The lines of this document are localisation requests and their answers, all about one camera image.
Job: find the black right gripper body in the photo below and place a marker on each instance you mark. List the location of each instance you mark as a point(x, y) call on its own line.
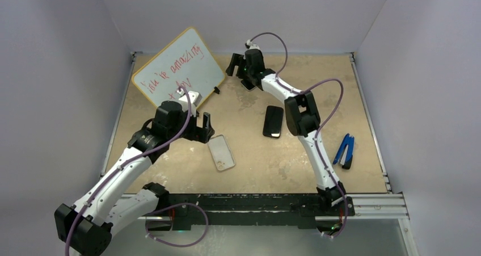
point(248, 70)

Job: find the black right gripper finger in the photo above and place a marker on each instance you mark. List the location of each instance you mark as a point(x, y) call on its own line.
point(233, 63)
point(241, 66)

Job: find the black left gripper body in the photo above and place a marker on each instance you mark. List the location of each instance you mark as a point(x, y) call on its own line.
point(193, 133)

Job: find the black phone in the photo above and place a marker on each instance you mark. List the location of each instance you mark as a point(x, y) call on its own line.
point(248, 85)

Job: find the white phone case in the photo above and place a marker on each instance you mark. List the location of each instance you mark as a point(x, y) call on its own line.
point(221, 153)

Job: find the black phone case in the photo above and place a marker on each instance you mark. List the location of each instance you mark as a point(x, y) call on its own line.
point(273, 122)

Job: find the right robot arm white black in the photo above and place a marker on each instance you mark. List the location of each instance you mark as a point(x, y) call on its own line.
point(302, 119)

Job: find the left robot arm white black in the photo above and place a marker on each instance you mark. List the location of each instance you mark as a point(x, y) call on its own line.
point(89, 225)

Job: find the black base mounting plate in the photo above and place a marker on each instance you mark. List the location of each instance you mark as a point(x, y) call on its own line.
point(201, 218)

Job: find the blue marker pen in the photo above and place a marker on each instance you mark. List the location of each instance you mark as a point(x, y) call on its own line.
point(344, 155)

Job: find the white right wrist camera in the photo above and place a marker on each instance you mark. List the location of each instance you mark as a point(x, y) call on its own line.
point(249, 44)

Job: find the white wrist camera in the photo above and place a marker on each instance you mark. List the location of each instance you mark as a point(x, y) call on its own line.
point(191, 98)
point(249, 44)

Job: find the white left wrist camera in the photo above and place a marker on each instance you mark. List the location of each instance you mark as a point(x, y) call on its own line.
point(191, 98)

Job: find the white board yellow frame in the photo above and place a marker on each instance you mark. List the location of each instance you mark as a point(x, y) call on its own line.
point(187, 62)

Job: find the aluminium frame rail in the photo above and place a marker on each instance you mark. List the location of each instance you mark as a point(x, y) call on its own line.
point(230, 209)

